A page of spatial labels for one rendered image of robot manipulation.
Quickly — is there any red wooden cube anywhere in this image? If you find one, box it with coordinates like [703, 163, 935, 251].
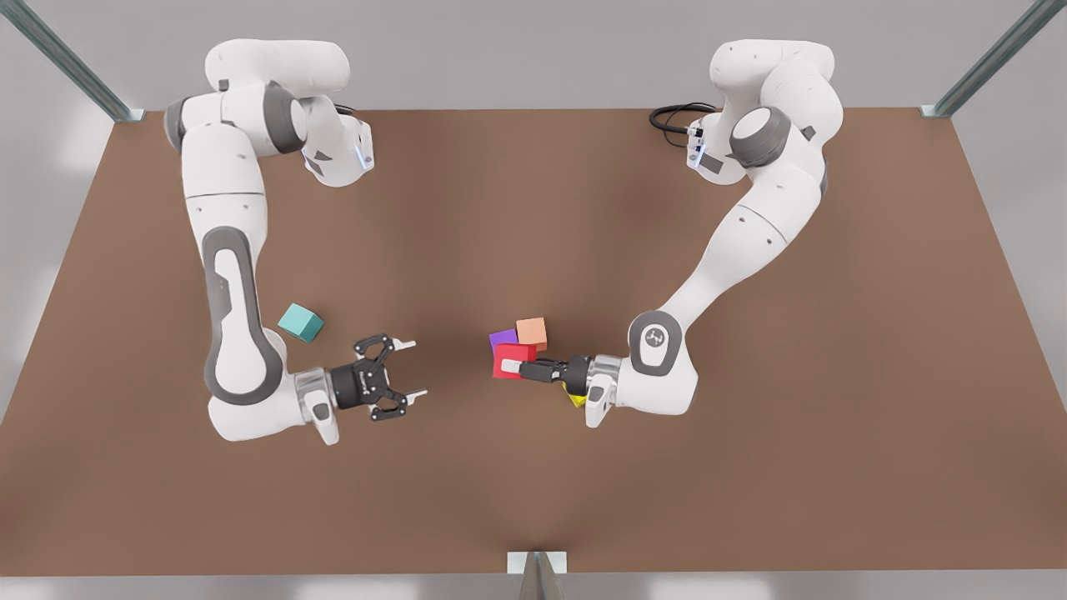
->
[493, 342, 539, 381]

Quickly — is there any teal blue wooden cube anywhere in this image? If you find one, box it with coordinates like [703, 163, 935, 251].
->
[278, 303, 325, 343]

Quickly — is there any silver frame post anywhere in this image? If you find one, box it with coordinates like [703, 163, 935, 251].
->
[920, 0, 1067, 118]
[508, 551, 568, 600]
[0, 0, 144, 123]

